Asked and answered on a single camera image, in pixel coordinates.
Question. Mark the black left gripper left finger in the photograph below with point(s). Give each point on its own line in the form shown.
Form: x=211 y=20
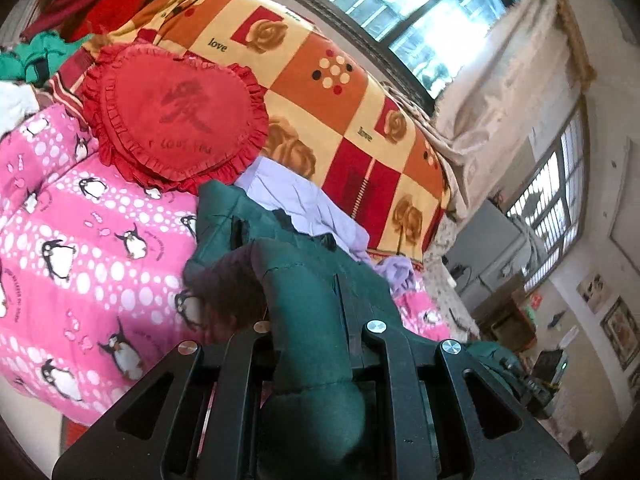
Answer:
x=193 y=416

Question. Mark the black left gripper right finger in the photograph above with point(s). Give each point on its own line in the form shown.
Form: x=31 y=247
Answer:
x=439 y=414

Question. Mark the green quilted puffer jacket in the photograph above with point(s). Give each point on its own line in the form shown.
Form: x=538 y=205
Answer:
x=249 y=266

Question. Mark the device with green light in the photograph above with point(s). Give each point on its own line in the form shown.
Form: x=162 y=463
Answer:
x=550 y=366

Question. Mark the grey cabinet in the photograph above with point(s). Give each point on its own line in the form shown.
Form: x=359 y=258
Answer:
x=488 y=251

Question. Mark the pink penguin print quilt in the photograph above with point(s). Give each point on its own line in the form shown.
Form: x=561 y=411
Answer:
x=92 y=272

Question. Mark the lilac folded garment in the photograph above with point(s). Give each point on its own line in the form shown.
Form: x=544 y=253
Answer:
x=275 y=187

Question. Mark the red heart ruffled pillow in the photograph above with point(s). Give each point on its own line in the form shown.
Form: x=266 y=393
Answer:
x=173 y=122

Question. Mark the orange red rose blanket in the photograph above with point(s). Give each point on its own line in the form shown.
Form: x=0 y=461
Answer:
x=329 y=119

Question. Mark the teal green garment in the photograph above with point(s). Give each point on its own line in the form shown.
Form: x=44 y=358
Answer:
x=34 y=62

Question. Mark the framed wall picture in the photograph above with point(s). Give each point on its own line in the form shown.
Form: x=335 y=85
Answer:
x=622 y=332

